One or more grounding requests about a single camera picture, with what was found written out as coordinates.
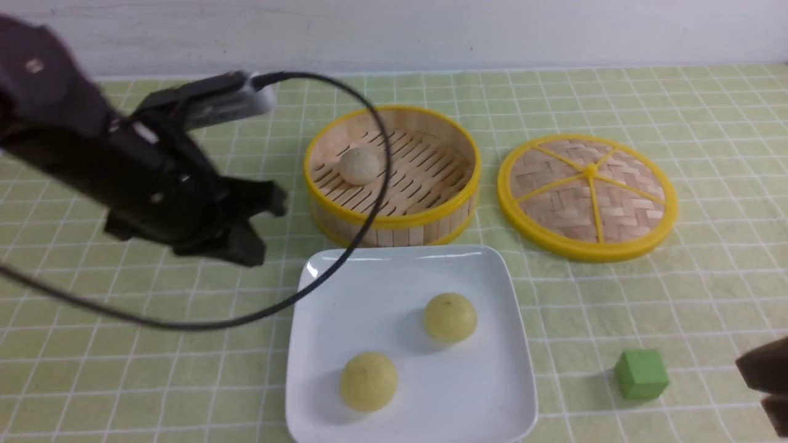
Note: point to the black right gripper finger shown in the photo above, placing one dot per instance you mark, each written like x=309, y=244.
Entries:
x=764, y=368

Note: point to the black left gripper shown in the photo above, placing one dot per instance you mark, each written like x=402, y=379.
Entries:
x=170, y=193

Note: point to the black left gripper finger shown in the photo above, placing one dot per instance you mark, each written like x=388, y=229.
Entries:
x=776, y=409

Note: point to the pale beige steamed bun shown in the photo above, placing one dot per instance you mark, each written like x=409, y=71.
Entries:
x=359, y=167

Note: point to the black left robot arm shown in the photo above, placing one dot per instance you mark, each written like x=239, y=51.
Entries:
x=559, y=256

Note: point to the yellow steamed bun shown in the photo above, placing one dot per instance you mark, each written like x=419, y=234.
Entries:
x=368, y=382
x=450, y=318

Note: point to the white square plate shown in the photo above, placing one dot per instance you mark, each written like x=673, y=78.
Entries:
x=480, y=390

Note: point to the green wooden cube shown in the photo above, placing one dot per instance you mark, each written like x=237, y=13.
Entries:
x=641, y=374

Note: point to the green checkered tablecloth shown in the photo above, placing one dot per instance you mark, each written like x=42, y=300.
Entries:
x=715, y=289

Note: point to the yellow-rimmed bamboo steamer basket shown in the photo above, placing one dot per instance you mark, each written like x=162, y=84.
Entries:
x=433, y=191

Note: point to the yellow-rimmed bamboo steamer lid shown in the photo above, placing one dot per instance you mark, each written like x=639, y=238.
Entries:
x=587, y=198

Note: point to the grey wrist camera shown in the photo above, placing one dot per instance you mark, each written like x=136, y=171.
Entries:
x=207, y=102

